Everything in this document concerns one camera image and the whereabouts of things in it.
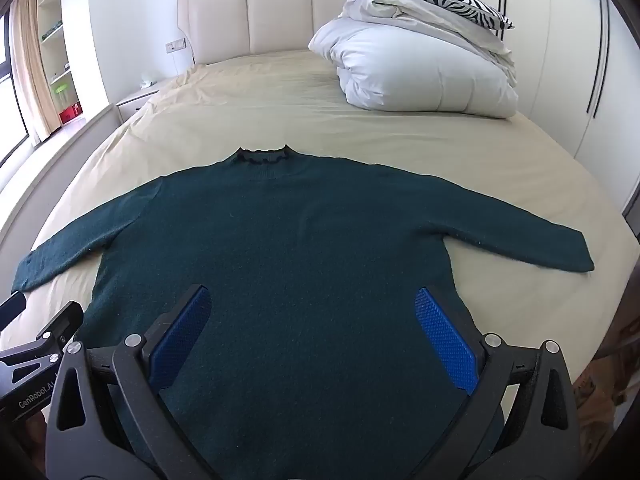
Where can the white nightstand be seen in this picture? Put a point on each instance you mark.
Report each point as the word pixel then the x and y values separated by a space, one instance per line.
pixel 132 105

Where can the bed with beige sheet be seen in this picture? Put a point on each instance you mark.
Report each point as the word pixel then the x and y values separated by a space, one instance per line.
pixel 280 105

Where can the wall socket panel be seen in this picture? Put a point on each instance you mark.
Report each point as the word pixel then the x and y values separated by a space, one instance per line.
pixel 175 45

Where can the white window ledge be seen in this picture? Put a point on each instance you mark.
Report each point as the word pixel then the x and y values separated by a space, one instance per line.
pixel 60 160

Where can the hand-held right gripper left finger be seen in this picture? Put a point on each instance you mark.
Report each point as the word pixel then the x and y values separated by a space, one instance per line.
pixel 182 332

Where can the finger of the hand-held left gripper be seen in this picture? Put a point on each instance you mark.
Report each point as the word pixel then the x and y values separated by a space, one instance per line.
pixel 12 307
pixel 62 327

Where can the dark green knit sweater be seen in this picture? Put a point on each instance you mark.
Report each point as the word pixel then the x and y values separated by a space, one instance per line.
pixel 300 240

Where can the folded white duvet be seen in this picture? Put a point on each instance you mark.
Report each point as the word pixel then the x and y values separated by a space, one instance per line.
pixel 425 70

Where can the cream padded headboard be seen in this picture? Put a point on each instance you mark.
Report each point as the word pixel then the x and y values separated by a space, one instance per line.
pixel 265 15

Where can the white wardrobe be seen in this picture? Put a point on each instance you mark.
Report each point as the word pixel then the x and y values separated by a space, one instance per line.
pixel 550 60

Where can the green plastic item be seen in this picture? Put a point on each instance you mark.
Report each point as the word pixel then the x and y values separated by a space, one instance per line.
pixel 60 88

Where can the red box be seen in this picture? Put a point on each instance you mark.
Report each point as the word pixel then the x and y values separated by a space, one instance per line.
pixel 70 112

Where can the beige curtain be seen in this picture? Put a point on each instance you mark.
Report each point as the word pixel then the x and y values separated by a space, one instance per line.
pixel 30 60

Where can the white wall shelf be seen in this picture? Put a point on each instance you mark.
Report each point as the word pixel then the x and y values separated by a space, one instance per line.
pixel 50 25

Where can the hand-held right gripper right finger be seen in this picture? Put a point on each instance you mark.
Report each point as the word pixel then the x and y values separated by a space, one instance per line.
pixel 445 342

